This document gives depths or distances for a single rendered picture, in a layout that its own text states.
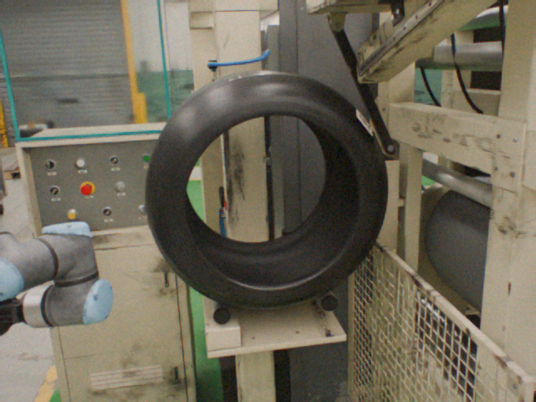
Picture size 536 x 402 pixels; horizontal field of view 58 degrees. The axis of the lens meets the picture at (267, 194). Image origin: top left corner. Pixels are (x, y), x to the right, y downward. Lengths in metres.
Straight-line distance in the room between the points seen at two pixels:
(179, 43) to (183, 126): 9.48
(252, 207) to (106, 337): 0.90
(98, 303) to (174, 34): 9.66
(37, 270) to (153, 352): 1.22
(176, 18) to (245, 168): 9.16
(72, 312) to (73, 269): 0.09
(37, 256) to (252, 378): 1.03
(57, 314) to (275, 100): 0.64
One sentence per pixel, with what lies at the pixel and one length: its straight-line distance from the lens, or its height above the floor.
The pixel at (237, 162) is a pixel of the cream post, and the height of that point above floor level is 1.21.
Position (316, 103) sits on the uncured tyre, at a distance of 1.10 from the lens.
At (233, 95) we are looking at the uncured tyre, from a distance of 1.08.
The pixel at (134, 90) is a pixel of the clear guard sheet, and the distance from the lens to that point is 1.87.
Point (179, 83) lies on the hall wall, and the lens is 10.48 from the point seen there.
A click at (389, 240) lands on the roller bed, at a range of 1.63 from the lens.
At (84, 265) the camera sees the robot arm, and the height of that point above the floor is 1.13.
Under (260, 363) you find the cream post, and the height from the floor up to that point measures 0.49.
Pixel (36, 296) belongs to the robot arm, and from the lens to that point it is 1.15.
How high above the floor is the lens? 1.51
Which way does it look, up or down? 15 degrees down
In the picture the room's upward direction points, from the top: 2 degrees counter-clockwise
